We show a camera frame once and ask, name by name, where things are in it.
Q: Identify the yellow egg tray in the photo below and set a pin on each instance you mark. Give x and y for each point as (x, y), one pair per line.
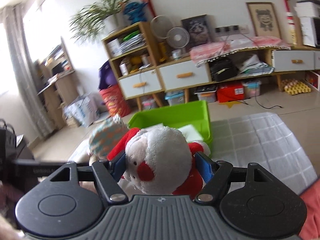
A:
(294, 87)

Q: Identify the green plastic storage box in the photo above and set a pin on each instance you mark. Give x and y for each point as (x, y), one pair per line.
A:
(194, 113)

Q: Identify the purple garment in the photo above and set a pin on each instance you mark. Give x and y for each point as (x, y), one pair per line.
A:
(106, 76)

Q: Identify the framed cat picture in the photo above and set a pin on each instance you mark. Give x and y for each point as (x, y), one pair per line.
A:
(199, 29)

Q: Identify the wooden shelf unit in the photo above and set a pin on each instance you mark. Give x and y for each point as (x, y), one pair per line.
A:
(60, 89)

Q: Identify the potted green plant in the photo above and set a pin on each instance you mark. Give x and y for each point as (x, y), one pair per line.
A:
(88, 23)

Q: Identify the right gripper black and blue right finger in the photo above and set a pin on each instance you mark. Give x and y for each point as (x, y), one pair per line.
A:
(249, 200)

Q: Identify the teal checked knit cloth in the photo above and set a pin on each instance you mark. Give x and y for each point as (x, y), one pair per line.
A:
(107, 135)

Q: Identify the white foam block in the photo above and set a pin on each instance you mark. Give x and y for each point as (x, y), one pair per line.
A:
(190, 133)

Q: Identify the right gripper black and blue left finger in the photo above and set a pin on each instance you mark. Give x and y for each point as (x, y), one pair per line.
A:
(72, 199)

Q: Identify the red cardboard box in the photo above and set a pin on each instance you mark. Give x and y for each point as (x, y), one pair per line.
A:
(230, 91)

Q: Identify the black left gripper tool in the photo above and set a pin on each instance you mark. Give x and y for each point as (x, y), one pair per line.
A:
(18, 166)

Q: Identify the white wire fan guard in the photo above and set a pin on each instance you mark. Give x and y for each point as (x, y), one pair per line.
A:
(160, 26)

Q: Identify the santa plush toy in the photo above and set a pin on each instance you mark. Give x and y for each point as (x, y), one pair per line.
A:
(161, 161)

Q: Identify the framed cartoon portrait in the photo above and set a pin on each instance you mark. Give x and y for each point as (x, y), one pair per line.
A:
(264, 19)

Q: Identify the wooden TV cabinet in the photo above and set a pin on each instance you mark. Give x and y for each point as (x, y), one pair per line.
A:
(141, 70)

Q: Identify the red printed bucket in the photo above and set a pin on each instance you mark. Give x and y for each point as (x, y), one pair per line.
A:
(114, 101)

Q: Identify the black bag in cabinet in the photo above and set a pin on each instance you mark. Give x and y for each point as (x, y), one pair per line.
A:
(222, 69)

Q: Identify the white desk fan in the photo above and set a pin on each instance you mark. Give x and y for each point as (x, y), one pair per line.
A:
(178, 38)

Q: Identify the grey checked tablecloth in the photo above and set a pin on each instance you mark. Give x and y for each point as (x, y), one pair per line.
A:
(264, 139)

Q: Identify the blue Stitch plush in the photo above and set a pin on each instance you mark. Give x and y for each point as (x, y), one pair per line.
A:
(135, 12)

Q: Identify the pink lace cloth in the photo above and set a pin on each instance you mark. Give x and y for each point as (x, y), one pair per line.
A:
(203, 53)

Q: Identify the white paper shopping bag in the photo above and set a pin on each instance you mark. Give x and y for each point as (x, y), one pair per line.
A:
(83, 109)

